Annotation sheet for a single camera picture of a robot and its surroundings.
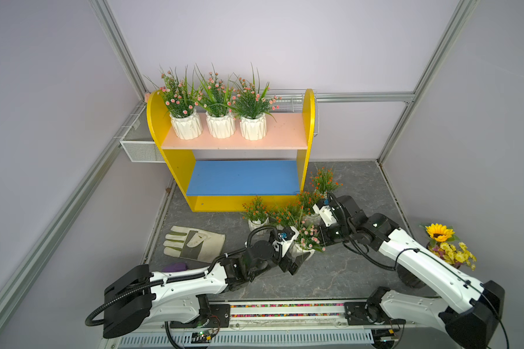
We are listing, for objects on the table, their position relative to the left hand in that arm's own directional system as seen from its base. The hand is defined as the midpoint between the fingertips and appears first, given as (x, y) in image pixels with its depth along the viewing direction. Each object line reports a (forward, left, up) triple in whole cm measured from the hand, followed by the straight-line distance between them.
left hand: (299, 244), depth 72 cm
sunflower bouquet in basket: (-7, -42, +8) cm, 44 cm away
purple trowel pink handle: (+2, +47, -19) cm, 51 cm away
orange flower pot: (+30, -15, -3) cm, 33 cm away
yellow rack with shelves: (+37, +30, -4) cm, 48 cm away
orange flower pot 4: (+16, +14, -3) cm, 22 cm away
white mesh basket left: (+31, +54, +17) cm, 64 cm away
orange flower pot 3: (+13, +3, -3) cm, 14 cm away
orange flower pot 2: (+18, -6, -1) cm, 19 cm away
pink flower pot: (-1, -2, +4) cm, 5 cm away
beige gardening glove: (+10, +41, -17) cm, 46 cm away
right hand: (+3, -5, -1) cm, 6 cm away
